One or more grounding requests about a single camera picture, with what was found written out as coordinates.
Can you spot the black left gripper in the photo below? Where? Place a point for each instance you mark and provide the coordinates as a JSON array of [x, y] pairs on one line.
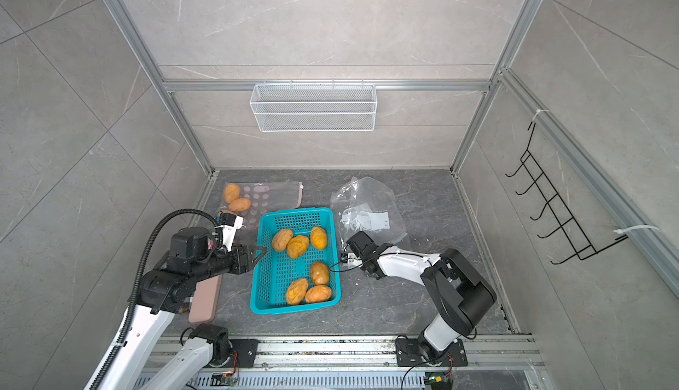
[[245, 255]]

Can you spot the wrinkled tan potato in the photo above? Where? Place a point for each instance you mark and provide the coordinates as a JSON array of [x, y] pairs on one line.
[[281, 239]]

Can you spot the yellow potato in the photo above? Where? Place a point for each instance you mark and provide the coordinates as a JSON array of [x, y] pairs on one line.
[[297, 246], [318, 238], [297, 291]]

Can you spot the smooth brown potato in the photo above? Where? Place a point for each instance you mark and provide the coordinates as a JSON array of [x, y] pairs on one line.
[[319, 273]]

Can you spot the clear plastic bag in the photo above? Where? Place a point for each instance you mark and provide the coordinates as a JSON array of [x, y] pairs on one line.
[[368, 205]]

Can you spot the wrinkled brown potato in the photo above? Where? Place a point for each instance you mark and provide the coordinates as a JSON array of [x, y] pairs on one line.
[[231, 193]]

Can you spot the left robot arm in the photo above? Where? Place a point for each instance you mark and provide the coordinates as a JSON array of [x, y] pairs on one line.
[[157, 297]]

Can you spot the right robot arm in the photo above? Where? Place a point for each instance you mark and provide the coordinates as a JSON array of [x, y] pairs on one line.
[[461, 295]]

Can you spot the teal plastic basket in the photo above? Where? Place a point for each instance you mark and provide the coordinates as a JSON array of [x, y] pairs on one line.
[[280, 282]]

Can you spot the wrinkled orange potato bottom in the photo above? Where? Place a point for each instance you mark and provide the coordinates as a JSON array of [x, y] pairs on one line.
[[318, 294]]

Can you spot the pink rectangular case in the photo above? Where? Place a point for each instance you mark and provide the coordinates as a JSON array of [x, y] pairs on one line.
[[204, 302]]

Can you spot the white mesh wall basket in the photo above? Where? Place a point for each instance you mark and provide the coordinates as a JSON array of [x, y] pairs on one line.
[[314, 107]]

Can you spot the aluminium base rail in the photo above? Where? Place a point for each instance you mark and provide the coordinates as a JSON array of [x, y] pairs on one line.
[[495, 361]]

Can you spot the black wire hook rack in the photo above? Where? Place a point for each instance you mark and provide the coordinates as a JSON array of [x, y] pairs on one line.
[[579, 244]]

